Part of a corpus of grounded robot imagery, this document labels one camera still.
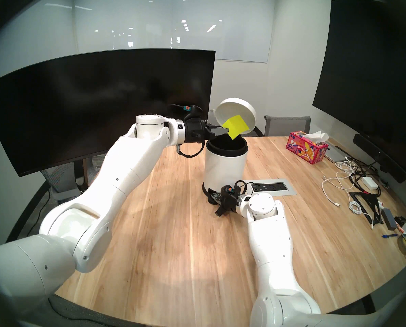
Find white pedal trash can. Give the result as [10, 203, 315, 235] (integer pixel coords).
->
[202, 98, 257, 205]

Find red patterned tissue box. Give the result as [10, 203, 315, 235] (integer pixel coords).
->
[286, 130, 329, 165]

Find silver table outlet panel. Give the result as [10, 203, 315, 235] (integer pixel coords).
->
[247, 179, 297, 197]

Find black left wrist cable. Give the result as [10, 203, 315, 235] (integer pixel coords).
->
[176, 141, 205, 159]

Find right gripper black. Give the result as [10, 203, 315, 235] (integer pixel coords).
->
[210, 190, 241, 217]

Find yellow sticky note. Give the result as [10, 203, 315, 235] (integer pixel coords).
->
[222, 115, 250, 140]

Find silver laptop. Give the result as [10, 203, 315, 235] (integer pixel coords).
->
[324, 144, 350, 163]

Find black floor power cable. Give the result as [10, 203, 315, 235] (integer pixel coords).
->
[26, 190, 52, 238]

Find white glass whiteboard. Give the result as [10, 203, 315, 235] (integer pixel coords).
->
[73, 0, 275, 63]

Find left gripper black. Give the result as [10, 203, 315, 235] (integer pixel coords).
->
[184, 117, 230, 144]

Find white charging cable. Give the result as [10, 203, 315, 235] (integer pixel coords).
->
[322, 159, 374, 230]

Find black tangled cables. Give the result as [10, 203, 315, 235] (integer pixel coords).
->
[349, 159, 383, 198]

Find black folding laptop stand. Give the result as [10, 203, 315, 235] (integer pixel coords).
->
[349, 191, 385, 225]

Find grey adapter block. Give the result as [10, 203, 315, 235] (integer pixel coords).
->
[381, 208, 397, 230]

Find curved black computer monitor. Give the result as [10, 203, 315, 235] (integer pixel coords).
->
[0, 49, 216, 177]

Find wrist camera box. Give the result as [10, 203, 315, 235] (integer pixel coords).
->
[171, 104, 203, 121]
[223, 181, 255, 198]

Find black video sound bar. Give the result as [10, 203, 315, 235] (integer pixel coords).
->
[353, 134, 406, 184]

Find large black wall television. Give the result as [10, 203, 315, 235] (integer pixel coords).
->
[312, 0, 406, 181]

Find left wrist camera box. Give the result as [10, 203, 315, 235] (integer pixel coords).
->
[171, 104, 203, 121]

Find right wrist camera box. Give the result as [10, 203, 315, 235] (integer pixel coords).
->
[223, 181, 255, 198]

